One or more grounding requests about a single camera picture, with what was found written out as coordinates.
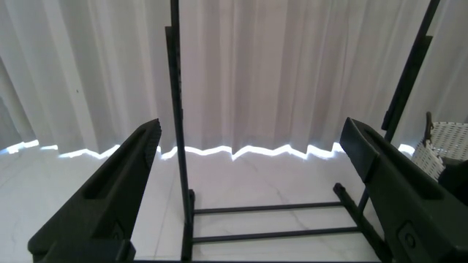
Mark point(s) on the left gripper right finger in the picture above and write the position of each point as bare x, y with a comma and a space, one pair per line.
413, 208

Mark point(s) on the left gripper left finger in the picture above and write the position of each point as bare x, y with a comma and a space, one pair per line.
102, 204

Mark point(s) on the white laundry basket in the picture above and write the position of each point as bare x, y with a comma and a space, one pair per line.
449, 139

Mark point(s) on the black clothes rack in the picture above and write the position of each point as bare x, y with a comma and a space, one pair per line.
175, 109

